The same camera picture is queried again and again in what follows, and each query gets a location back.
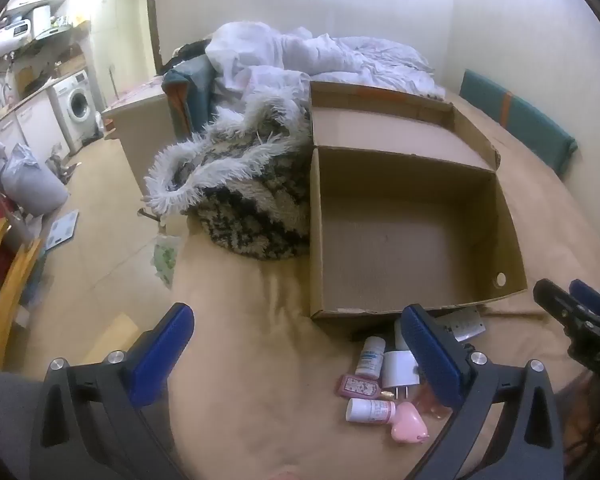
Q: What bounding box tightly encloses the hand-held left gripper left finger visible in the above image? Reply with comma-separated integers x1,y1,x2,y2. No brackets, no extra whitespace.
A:
30,302,196,480

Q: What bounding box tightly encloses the teal cushion with orange strap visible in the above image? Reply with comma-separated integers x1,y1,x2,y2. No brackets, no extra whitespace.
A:
459,69,579,177
161,54,216,142

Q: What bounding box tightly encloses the white charger plug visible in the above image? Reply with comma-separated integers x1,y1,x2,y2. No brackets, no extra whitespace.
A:
382,350,421,402

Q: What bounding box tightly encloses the white kitchen cabinet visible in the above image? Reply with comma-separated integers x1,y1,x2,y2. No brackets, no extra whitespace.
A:
0,91,72,162

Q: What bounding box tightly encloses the white bottle pink label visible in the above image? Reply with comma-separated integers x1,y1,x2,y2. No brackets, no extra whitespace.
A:
345,397,397,424

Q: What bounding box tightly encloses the pink heart-shaped case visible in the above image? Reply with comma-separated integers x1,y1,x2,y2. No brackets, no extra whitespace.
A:
390,400,429,445

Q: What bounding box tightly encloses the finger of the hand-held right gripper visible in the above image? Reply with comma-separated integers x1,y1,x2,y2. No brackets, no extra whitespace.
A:
569,279,600,318
533,278,583,328

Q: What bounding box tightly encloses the cardboard box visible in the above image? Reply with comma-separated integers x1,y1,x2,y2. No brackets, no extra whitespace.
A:
309,80,529,322

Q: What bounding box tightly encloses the white washing machine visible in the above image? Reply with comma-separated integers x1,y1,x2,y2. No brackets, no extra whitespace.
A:
51,71,104,150

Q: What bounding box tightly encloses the flat yellow cardboard piece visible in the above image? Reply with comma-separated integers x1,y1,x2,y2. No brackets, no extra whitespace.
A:
91,311,142,362

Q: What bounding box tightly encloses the white duvet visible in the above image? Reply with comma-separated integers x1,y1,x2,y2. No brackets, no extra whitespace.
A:
205,21,447,108

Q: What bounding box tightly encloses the person's right forearm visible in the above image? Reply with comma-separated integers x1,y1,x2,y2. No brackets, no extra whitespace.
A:
554,374,600,463

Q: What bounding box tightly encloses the shaggy black and white rug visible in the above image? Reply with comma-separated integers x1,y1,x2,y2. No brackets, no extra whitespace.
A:
144,85,312,262

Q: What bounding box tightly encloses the white bottle blue label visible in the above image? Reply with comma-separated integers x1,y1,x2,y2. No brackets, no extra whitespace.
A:
354,336,387,380

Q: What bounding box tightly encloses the pink patterned small bottle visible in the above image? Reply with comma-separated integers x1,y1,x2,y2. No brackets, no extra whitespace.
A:
335,373,384,400

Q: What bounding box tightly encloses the grey bathroom scale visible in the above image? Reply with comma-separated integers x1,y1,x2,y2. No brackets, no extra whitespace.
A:
41,209,82,252

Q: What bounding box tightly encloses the beige bedside cabinet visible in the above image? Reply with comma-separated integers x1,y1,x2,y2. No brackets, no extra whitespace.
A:
101,85,182,197

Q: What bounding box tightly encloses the dark wooden board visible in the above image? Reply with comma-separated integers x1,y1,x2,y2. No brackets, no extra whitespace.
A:
145,0,163,77

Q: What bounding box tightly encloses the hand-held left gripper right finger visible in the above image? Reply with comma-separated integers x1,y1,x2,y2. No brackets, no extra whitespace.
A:
401,304,566,480

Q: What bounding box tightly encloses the grey plastic bag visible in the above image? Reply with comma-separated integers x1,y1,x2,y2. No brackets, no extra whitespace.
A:
0,143,71,217

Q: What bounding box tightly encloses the white water heater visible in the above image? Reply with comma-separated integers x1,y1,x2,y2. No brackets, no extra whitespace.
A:
0,18,34,59

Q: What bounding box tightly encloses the yellow wooden chair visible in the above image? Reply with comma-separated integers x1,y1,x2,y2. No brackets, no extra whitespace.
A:
0,214,44,372

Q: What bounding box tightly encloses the white remote control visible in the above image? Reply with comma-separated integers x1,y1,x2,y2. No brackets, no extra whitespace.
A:
437,307,487,344

